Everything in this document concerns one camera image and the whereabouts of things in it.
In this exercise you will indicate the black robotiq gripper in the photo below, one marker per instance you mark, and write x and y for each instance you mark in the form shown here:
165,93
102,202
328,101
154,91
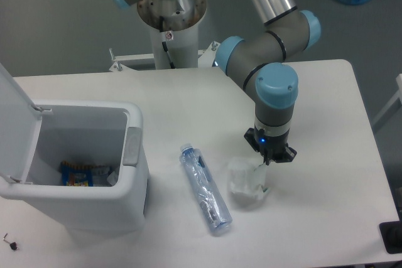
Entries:
275,148

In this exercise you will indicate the clear plastic water bottle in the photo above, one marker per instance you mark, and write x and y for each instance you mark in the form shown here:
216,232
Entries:
205,190

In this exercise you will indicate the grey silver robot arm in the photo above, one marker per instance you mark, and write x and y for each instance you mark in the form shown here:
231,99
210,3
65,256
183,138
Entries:
258,67

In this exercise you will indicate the white open trash can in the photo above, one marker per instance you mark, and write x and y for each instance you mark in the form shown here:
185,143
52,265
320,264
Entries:
80,162

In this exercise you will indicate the white furniture leg right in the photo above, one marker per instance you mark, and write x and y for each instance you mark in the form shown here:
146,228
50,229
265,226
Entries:
389,109

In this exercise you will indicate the black device at table edge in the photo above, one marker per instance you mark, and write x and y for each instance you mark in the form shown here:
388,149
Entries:
391,235

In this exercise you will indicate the blue snack wrapper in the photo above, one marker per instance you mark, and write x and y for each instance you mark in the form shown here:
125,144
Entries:
76,175

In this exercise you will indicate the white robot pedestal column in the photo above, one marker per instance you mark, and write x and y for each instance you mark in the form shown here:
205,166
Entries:
173,28

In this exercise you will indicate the white pedestal base frame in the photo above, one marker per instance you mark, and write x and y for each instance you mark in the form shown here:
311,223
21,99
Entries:
206,58

